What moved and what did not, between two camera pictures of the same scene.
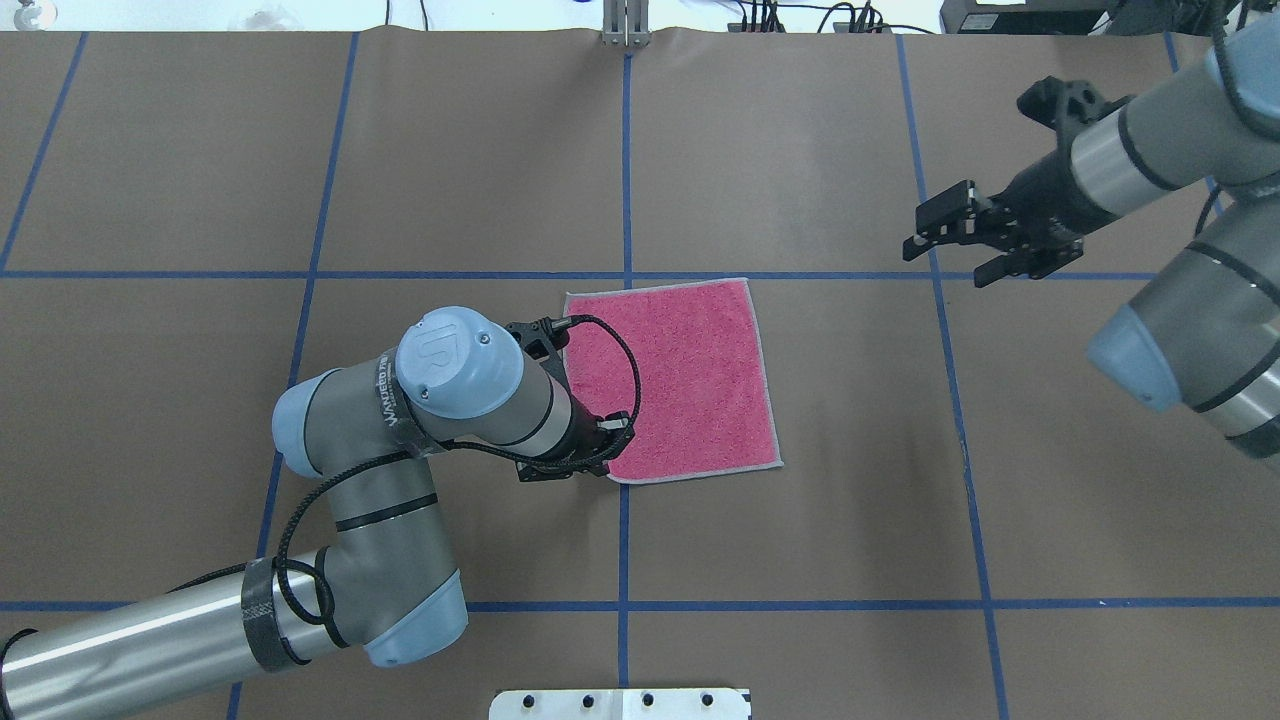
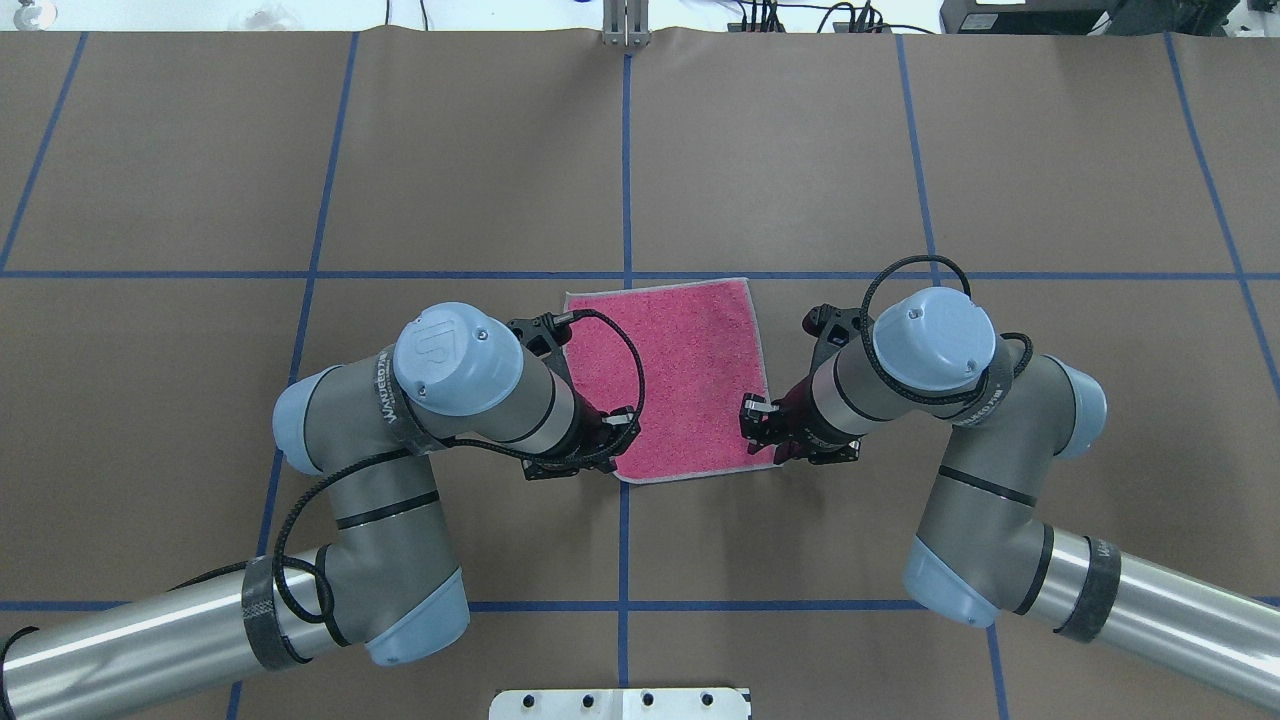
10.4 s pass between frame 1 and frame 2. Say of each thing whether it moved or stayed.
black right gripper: moved
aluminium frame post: stayed
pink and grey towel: stayed
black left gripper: stayed
